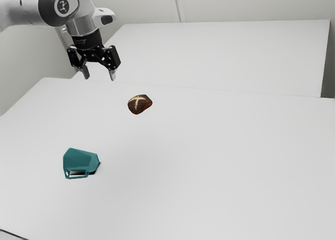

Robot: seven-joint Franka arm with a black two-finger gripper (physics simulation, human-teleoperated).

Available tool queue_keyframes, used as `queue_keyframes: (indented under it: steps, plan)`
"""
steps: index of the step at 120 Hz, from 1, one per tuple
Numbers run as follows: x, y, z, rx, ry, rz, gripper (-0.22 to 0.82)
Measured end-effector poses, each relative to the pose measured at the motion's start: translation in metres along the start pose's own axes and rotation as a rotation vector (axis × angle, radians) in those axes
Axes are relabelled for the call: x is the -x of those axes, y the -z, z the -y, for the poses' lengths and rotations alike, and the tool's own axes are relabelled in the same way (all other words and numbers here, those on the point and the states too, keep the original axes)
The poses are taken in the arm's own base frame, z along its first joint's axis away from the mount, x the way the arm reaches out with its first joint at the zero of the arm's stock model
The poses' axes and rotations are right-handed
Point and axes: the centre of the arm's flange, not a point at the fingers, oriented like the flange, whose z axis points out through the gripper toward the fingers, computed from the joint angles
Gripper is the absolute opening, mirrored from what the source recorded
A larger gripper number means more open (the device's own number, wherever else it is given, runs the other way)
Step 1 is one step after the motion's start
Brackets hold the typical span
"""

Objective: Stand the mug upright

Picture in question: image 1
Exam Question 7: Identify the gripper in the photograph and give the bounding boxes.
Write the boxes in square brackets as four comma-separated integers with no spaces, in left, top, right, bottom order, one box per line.
[66,30,122,82]

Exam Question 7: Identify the teal faceted mug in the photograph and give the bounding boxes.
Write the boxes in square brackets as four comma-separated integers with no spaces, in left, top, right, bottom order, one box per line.
[62,147,100,180]

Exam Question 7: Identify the brown bread roll with cross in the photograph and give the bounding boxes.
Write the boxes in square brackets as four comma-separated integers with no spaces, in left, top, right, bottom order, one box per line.
[127,94,153,116]

